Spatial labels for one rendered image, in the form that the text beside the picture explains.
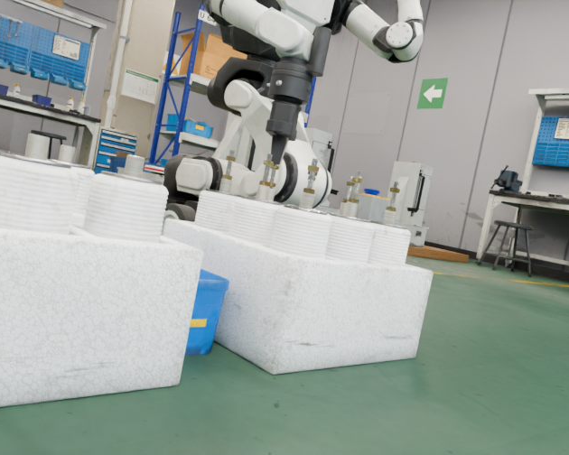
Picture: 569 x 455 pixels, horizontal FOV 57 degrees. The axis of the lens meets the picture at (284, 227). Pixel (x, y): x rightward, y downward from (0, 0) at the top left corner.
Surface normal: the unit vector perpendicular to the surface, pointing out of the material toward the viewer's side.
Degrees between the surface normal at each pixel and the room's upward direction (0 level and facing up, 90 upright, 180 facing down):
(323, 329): 90
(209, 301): 92
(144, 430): 0
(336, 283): 90
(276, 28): 90
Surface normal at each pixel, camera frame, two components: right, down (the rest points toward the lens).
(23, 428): 0.19, -0.98
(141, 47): 0.63, 0.16
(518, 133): -0.75, -0.11
